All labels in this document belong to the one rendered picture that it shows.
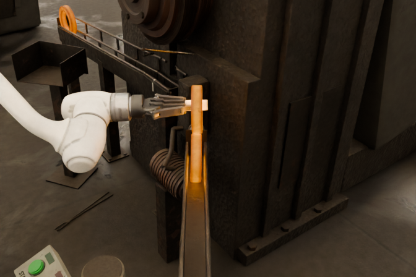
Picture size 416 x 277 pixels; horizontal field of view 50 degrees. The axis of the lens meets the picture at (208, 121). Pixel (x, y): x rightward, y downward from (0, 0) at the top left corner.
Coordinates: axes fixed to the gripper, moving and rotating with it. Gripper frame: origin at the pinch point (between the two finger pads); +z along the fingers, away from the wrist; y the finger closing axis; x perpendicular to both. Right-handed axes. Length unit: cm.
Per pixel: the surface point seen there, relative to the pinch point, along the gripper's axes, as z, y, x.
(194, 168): -1.1, 15.2, -13.3
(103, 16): -103, -351, -81
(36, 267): -42, 42, -23
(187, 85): -3.7, -26.9, -6.1
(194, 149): -1.0, 12.0, -8.5
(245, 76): 17.1, -19.3, 0.4
